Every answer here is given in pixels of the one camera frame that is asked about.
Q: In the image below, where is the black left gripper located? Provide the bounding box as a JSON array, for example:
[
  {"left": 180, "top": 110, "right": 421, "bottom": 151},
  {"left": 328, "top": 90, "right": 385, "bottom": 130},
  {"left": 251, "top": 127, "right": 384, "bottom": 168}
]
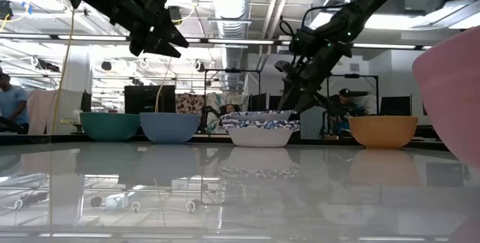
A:
[{"left": 128, "top": 9, "right": 190, "bottom": 59}]

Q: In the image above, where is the teal plastic bowl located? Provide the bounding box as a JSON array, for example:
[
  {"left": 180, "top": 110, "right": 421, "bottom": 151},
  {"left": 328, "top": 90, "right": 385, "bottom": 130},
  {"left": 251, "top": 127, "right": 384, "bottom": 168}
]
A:
[{"left": 79, "top": 112, "right": 141, "bottom": 142}]

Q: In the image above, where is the pink plastic bowl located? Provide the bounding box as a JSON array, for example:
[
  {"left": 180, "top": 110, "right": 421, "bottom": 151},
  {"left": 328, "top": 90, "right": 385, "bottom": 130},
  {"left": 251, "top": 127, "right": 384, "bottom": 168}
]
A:
[{"left": 412, "top": 25, "right": 480, "bottom": 170}]

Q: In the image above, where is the blue patterned white bowl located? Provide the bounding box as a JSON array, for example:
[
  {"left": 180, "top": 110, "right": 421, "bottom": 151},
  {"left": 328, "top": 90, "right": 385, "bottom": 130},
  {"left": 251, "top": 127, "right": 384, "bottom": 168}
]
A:
[
  {"left": 220, "top": 109, "right": 297, "bottom": 122},
  {"left": 220, "top": 117, "right": 301, "bottom": 126},
  {"left": 221, "top": 123, "right": 301, "bottom": 149},
  {"left": 220, "top": 120, "right": 301, "bottom": 129}
]

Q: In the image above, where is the blue plastic bowl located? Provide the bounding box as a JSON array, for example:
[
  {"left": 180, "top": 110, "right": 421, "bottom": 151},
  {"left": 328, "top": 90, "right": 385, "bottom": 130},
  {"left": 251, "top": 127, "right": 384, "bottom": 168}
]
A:
[{"left": 139, "top": 112, "right": 202, "bottom": 144}]

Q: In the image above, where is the black rig frame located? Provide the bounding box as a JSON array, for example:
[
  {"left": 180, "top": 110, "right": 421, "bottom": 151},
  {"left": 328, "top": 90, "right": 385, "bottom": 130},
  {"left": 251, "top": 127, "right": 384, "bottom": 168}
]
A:
[
  {"left": 325, "top": 73, "right": 380, "bottom": 139},
  {"left": 203, "top": 67, "right": 263, "bottom": 113}
]

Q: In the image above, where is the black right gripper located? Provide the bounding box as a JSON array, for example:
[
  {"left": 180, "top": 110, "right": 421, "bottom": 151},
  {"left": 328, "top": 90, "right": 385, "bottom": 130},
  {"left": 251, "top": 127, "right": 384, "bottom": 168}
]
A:
[{"left": 277, "top": 45, "right": 353, "bottom": 115}]

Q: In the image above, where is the pink curtain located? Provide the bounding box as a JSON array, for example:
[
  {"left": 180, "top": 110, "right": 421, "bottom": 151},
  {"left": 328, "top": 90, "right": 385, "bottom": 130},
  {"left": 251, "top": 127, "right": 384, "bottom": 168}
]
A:
[{"left": 27, "top": 88, "right": 56, "bottom": 136}]

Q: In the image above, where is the black metal table frame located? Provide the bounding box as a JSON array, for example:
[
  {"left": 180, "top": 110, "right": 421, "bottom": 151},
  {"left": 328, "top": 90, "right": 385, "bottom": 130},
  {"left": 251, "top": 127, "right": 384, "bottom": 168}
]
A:
[{"left": 0, "top": 133, "right": 451, "bottom": 151}]

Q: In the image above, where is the black monitor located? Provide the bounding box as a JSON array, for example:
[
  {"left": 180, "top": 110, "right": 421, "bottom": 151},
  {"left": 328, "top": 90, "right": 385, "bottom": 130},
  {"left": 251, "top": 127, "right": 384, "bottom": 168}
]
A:
[
  {"left": 124, "top": 85, "right": 176, "bottom": 115},
  {"left": 379, "top": 94, "right": 413, "bottom": 117},
  {"left": 79, "top": 90, "right": 93, "bottom": 113}
]

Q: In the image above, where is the black ceiling camera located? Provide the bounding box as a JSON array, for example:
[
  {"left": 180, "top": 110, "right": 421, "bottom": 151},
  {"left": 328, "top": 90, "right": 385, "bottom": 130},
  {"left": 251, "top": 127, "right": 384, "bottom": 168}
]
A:
[{"left": 167, "top": 5, "right": 184, "bottom": 25}]

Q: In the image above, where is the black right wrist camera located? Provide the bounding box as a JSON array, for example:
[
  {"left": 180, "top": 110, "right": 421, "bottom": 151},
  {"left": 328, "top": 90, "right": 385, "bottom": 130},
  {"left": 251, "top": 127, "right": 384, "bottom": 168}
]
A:
[{"left": 274, "top": 59, "right": 298, "bottom": 83}]

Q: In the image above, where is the person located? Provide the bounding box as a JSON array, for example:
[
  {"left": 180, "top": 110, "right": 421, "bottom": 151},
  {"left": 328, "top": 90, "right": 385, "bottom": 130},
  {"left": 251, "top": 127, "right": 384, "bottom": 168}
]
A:
[
  {"left": 223, "top": 103, "right": 242, "bottom": 116},
  {"left": 0, "top": 71, "right": 30, "bottom": 135},
  {"left": 328, "top": 88, "right": 371, "bottom": 139}
]

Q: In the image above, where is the long ceiling light strip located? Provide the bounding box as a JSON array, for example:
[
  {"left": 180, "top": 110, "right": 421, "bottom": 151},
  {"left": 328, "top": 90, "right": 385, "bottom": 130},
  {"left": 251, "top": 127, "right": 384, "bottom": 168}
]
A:
[{"left": 0, "top": 32, "right": 433, "bottom": 51}]

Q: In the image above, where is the brown patterned cloth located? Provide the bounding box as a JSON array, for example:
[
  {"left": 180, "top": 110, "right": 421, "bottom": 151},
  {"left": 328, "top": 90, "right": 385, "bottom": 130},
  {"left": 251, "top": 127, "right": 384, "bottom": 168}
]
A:
[{"left": 175, "top": 92, "right": 206, "bottom": 116}]

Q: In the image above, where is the orange plastic bowl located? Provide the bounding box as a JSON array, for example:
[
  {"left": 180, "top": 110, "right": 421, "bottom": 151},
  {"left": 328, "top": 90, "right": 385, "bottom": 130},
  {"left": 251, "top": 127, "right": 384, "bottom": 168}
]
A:
[{"left": 348, "top": 115, "right": 419, "bottom": 150}]

